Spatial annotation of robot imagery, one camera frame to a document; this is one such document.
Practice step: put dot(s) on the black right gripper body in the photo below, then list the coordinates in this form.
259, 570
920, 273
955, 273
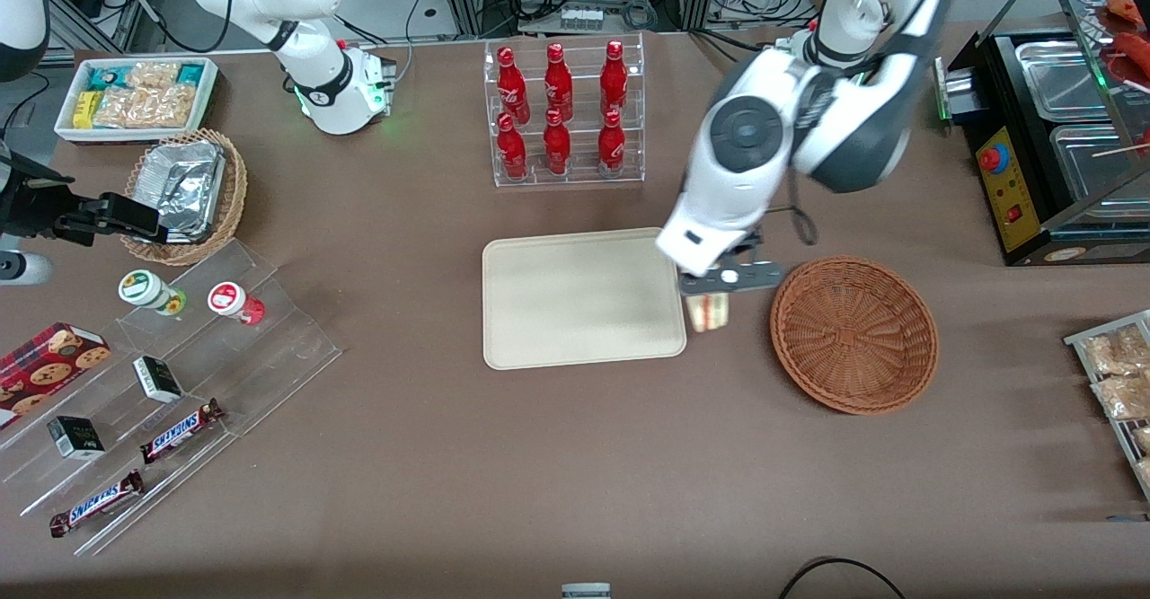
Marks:
36, 207

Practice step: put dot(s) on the triangular sandwich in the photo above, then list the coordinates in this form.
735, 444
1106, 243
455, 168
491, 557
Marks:
710, 313

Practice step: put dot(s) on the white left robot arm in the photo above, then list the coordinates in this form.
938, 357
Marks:
746, 150

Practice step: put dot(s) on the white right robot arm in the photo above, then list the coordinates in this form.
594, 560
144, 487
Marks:
314, 60

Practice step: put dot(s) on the light wicker basket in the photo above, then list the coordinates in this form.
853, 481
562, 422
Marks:
236, 195

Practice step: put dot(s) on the brown round wicker basket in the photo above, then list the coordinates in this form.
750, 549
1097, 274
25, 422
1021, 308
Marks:
853, 339

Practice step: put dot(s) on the white rectangular snack tray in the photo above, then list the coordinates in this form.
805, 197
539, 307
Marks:
208, 87

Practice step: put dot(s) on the beige plastic tray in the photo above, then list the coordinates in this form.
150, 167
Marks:
584, 298

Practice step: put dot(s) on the tray of packaged snacks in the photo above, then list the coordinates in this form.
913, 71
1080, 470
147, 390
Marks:
1074, 340

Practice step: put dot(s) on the green-label white cup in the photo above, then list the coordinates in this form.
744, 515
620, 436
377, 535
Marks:
139, 287

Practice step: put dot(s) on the aluminium foil container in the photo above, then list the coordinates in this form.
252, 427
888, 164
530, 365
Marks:
180, 186

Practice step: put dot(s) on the red-label white cup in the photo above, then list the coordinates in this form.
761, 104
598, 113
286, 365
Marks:
226, 298

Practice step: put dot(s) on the clear cracker bag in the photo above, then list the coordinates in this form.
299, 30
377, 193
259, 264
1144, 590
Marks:
121, 110
171, 107
153, 75

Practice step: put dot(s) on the yellow snack packet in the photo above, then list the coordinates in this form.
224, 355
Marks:
85, 110

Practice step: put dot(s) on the teal snack packet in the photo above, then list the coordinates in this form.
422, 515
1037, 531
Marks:
190, 73
105, 76

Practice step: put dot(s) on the small black carton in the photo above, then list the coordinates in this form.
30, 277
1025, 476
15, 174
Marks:
76, 437
157, 379

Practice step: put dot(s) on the red cookie box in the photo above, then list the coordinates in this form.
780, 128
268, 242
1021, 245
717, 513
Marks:
45, 365

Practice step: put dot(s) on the red cola bottle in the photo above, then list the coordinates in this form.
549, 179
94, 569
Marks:
612, 150
558, 83
512, 154
614, 78
512, 87
557, 150

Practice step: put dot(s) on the clear acrylic bottle rack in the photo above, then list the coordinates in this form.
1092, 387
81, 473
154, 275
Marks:
582, 177

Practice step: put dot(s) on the clear acrylic stepped stand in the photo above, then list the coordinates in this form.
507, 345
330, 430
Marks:
296, 347

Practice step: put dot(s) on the snickers chocolate bar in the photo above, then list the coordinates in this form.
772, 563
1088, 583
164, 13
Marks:
97, 503
178, 433

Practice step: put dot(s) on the red emergency stop button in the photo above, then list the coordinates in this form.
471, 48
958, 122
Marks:
993, 159

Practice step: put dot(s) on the white power strip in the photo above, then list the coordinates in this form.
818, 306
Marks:
581, 17

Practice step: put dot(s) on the black food warmer cabinet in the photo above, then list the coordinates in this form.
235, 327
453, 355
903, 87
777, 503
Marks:
999, 53

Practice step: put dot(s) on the stainless steel pan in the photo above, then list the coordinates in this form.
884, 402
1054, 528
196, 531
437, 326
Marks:
1060, 83
1092, 163

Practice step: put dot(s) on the clear nut snack bag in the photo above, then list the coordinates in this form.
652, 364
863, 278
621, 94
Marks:
1145, 473
1114, 352
1123, 397
1142, 439

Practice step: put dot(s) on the red sausage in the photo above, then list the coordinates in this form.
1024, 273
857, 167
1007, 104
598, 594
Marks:
1136, 49
1130, 8

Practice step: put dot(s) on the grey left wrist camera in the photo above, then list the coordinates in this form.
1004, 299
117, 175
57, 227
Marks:
755, 277

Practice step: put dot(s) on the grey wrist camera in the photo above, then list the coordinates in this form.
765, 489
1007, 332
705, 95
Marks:
27, 268
755, 277

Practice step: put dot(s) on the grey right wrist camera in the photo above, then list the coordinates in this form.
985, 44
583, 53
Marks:
27, 268

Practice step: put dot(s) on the grey mount piece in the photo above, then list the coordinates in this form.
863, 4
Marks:
586, 592

